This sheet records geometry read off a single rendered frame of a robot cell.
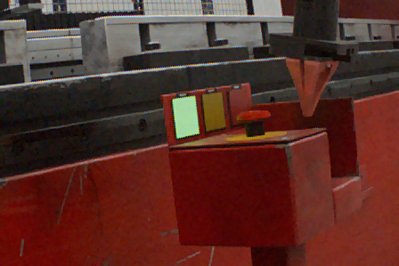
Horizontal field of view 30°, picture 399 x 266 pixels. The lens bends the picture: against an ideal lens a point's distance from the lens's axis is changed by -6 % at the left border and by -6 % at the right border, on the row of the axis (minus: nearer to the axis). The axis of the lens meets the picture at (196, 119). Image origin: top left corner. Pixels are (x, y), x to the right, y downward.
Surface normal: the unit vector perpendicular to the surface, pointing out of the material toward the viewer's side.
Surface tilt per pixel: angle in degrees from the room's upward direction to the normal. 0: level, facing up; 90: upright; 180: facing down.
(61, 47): 90
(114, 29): 90
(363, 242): 90
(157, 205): 90
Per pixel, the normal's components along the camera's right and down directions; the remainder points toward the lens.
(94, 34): -0.58, 0.11
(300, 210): 0.83, -0.07
